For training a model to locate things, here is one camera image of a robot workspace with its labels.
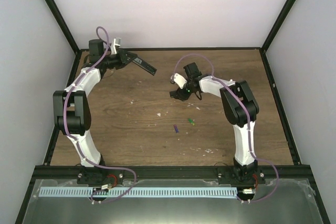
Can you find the black remote control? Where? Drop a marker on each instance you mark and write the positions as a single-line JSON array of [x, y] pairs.
[[144, 65]]

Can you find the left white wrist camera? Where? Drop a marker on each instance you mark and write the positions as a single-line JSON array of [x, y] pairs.
[[115, 45]]

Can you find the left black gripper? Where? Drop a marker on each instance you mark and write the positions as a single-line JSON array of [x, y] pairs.
[[122, 61]]

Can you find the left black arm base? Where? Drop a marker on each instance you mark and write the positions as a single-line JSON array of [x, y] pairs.
[[98, 176]]

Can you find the purple battery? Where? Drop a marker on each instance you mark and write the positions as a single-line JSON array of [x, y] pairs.
[[176, 128]]

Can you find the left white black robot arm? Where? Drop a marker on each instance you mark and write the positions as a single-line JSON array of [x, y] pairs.
[[72, 114]]

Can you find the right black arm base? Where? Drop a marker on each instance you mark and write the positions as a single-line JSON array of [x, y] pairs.
[[231, 175]]

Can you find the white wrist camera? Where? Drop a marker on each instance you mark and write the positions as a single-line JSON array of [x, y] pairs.
[[115, 45], [179, 80]]

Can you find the light blue slotted cable duct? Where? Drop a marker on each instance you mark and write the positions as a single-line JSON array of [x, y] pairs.
[[141, 192]]

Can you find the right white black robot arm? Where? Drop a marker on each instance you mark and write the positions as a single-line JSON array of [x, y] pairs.
[[239, 104]]

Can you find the black aluminium frame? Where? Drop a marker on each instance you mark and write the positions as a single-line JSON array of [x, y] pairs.
[[295, 171]]

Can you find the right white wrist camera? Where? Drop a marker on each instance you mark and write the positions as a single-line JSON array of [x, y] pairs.
[[179, 80]]

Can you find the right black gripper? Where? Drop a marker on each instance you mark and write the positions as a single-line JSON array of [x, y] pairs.
[[180, 95]]

